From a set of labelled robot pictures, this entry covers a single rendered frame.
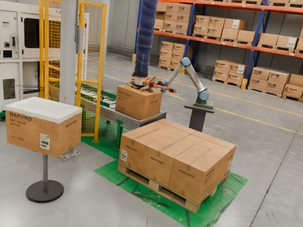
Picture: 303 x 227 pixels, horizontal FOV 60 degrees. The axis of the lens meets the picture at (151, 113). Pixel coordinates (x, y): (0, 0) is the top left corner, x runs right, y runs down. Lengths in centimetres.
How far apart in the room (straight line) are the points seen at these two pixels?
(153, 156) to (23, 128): 145
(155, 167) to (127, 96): 132
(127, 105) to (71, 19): 146
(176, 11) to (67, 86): 887
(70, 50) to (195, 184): 221
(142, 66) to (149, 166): 152
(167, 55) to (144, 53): 819
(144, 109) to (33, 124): 171
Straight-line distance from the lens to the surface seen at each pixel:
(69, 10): 348
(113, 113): 409
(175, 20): 1191
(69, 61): 355
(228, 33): 1095
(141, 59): 395
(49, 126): 261
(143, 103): 385
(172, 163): 307
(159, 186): 333
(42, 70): 527
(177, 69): 428
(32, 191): 330
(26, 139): 285
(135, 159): 338
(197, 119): 449
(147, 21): 390
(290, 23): 1181
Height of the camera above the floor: 195
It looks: 19 degrees down
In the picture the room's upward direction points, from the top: 8 degrees clockwise
